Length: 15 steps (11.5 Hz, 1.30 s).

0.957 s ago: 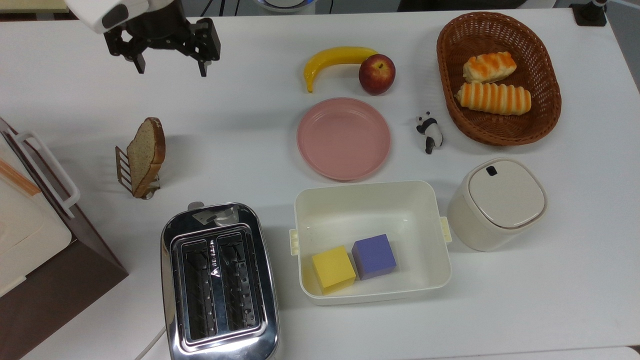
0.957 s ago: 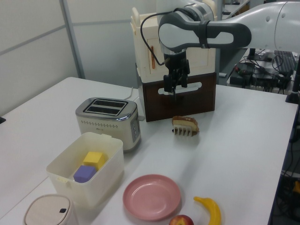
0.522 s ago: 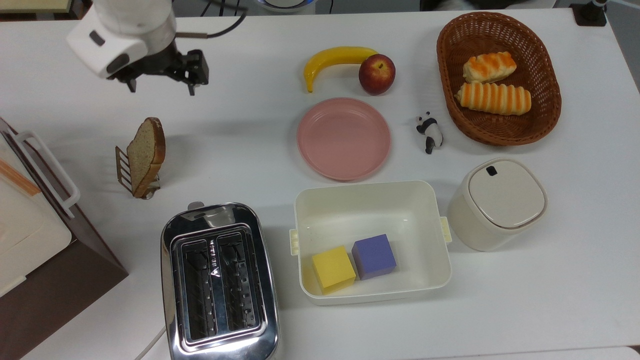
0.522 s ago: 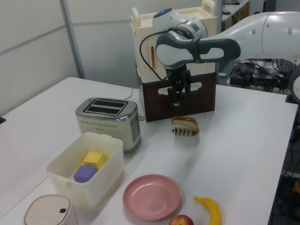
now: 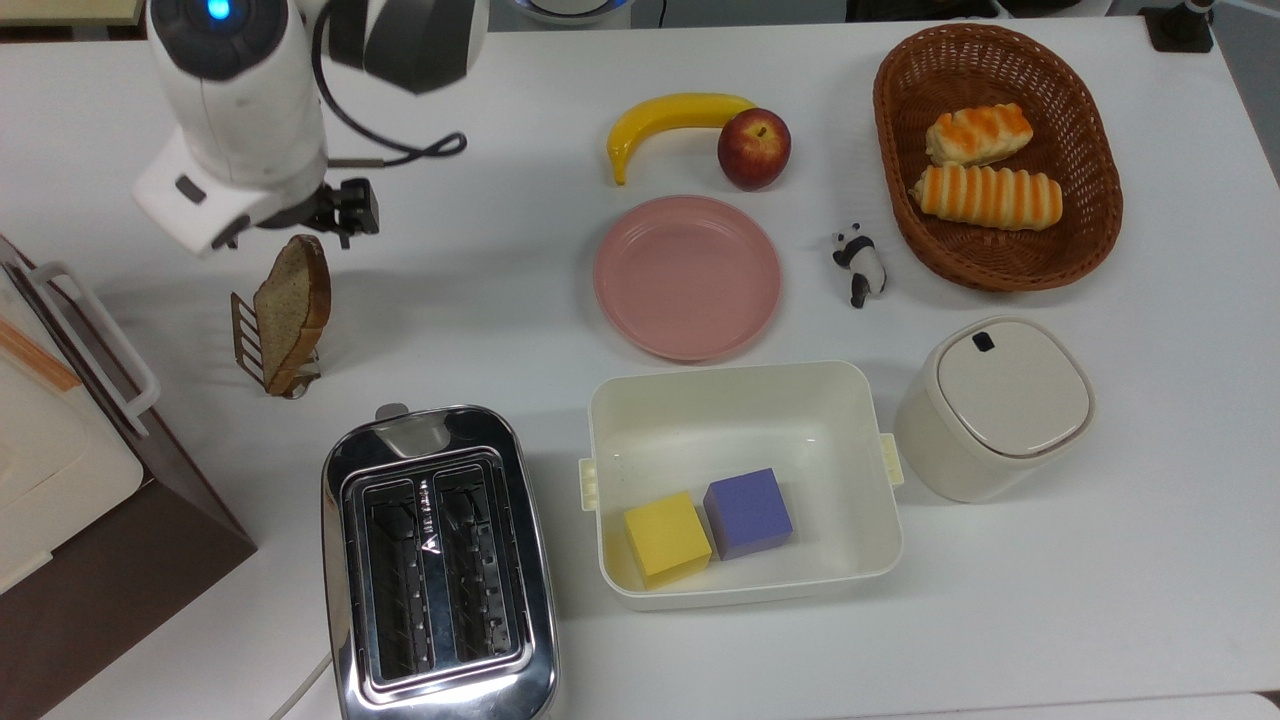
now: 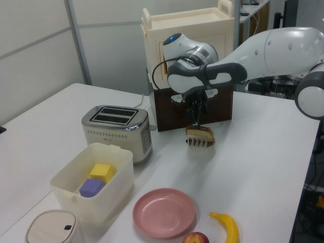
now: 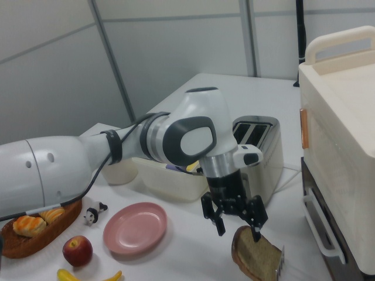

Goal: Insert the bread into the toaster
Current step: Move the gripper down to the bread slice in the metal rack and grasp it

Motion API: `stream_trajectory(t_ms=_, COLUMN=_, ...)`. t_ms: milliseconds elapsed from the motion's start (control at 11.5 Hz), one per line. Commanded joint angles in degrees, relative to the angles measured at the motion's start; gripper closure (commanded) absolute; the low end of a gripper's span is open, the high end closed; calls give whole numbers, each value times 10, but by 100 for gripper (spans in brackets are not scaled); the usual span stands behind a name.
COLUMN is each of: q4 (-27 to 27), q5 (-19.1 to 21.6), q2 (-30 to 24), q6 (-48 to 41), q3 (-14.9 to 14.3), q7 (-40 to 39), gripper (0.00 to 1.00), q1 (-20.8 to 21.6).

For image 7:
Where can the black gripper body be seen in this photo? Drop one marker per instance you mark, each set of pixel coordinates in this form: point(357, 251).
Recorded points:
point(225, 190)

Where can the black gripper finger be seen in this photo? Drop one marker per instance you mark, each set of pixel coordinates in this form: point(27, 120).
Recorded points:
point(218, 221)
point(257, 213)

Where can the brown bread slice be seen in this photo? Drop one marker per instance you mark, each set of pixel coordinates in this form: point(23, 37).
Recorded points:
point(255, 259)

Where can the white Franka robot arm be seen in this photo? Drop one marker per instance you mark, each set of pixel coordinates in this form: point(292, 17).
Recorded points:
point(58, 164)

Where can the chrome two-slot toaster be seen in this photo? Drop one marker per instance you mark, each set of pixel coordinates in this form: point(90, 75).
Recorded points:
point(269, 152)

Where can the long striped bread roll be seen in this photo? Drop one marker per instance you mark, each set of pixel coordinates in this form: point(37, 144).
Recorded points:
point(52, 213)

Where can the purple cube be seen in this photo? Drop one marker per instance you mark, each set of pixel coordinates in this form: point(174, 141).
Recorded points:
point(175, 169)

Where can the white plastic bin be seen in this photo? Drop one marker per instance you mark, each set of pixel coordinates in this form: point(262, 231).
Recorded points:
point(167, 183)

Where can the pink plate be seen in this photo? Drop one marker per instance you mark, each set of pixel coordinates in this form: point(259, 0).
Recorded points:
point(134, 228)

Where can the cream plastic box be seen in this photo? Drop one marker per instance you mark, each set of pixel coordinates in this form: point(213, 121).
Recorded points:
point(340, 175)

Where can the white lidded canister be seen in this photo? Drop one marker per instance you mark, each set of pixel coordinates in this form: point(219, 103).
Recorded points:
point(120, 174)

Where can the panda figurine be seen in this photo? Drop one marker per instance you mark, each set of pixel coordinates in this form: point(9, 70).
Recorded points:
point(93, 215)

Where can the red apple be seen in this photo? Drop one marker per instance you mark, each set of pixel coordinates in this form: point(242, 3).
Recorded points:
point(77, 251)

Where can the yellow banana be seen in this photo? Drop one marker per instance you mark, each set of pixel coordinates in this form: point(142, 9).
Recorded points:
point(66, 275)

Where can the brown wicker basket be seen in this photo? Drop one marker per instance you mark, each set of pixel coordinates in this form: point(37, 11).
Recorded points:
point(38, 244)

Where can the orange glazed pastry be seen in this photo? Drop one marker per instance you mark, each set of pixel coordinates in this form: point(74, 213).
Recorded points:
point(29, 226)

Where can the black camera stand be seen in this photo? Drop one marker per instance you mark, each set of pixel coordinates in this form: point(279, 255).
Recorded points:
point(300, 35)

